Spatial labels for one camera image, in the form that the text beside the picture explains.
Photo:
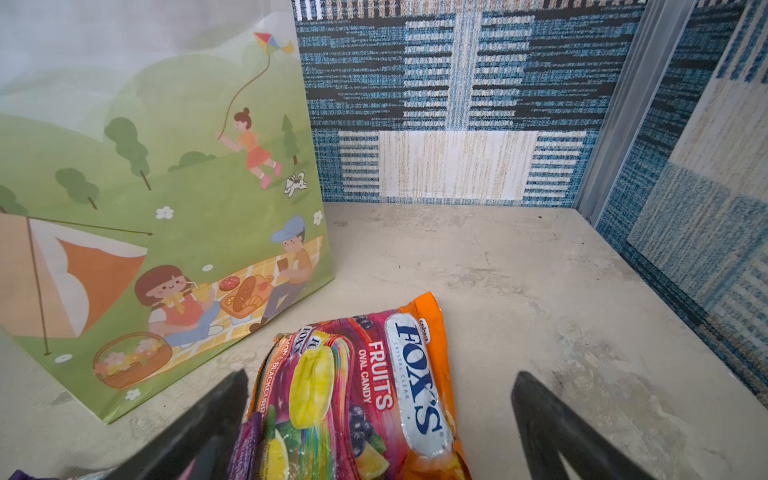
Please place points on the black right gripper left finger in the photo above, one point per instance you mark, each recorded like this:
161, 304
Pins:
200, 442

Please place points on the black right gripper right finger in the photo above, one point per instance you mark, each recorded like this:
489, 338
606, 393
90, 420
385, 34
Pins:
552, 435

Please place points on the orange Fox's fruits candy bag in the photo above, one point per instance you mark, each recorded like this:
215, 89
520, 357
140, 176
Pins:
363, 397

